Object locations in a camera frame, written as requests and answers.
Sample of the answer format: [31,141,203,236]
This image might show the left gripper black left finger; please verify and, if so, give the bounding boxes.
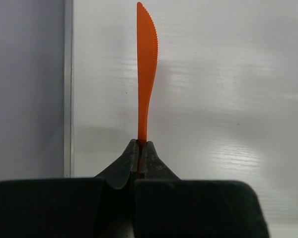
[95,139,139,190]

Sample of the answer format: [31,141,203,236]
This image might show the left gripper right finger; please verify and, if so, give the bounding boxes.
[142,141,180,180]

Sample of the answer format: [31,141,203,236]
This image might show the red-orange plastic knife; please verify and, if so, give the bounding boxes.
[136,1,159,179]

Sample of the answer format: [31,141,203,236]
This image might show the aluminium rail left edge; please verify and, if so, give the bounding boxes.
[64,0,74,178]

